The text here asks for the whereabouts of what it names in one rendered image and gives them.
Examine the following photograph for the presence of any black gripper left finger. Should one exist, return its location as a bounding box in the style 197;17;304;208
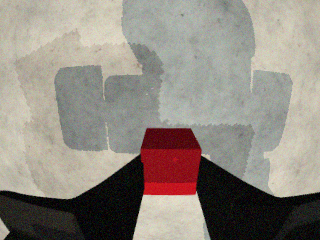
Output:
0;153;144;240

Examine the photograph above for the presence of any red cube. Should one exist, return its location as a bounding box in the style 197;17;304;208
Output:
141;128;203;196

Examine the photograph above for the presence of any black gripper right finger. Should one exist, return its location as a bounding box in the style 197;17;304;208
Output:
196;156;320;240

